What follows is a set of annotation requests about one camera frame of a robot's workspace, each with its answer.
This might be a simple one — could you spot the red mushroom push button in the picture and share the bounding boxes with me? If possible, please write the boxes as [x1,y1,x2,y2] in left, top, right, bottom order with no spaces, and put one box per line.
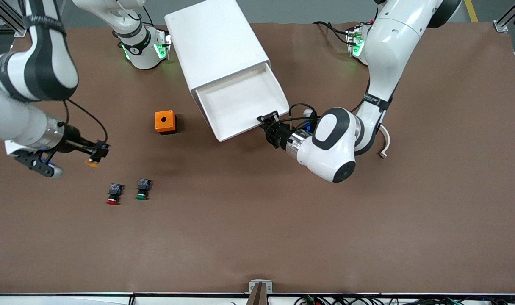
[105,183,124,206]

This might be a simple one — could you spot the white curved plastic bracket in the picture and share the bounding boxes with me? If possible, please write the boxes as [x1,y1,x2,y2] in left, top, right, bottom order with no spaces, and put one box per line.
[378,125,391,159]

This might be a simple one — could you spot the grey metal camera mount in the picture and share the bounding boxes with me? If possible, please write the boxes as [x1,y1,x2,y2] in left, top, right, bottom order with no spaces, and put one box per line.
[249,280,273,305]

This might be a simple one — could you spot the black arm base cable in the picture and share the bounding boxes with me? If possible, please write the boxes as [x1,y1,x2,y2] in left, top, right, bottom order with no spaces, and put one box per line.
[122,6,154,27]
[313,21,352,45]

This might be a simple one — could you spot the brown table cover sheet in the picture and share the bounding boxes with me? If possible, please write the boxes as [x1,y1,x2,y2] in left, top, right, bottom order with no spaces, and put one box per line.
[0,21,515,296]

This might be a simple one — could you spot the green mushroom push button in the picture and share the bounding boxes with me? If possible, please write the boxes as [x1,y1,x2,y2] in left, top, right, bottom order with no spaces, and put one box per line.
[136,178,152,201]

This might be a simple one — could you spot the orange button enclosure box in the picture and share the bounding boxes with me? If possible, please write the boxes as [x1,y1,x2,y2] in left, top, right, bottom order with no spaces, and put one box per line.
[155,110,177,135]

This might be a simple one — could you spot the aluminium frame profile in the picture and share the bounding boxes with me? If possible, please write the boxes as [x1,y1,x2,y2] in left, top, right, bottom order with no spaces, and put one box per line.
[0,0,29,38]
[494,0,515,33]

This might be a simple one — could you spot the black left arm base cable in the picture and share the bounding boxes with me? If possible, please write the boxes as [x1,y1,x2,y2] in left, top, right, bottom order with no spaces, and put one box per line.
[313,21,352,45]

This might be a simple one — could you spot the black right arm base cable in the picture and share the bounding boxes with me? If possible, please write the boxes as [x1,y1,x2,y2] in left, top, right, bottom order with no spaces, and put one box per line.
[122,6,154,27]

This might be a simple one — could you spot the tangled black cables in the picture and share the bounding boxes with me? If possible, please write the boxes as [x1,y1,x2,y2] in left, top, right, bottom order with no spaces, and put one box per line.
[293,294,515,305]

